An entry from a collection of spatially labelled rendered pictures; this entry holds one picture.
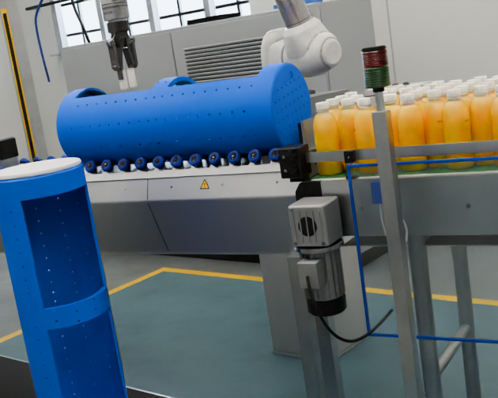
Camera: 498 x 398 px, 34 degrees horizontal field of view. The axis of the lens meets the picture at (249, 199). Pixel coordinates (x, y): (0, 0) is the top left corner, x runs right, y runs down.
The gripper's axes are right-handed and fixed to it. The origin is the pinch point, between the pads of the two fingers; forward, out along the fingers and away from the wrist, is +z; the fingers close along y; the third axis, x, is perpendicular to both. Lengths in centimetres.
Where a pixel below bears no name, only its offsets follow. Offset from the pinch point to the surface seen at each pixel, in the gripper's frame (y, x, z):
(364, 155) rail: 20, 92, 28
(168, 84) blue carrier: 5.7, 21.0, 3.0
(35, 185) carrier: 57, 4, 25
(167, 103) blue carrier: 11.4, 23.4, 9.0
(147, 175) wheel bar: 10.5, 9.3, 32.5
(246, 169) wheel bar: 10, 48, 32
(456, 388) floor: -35, 94, 125
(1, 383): 25, -69, 110
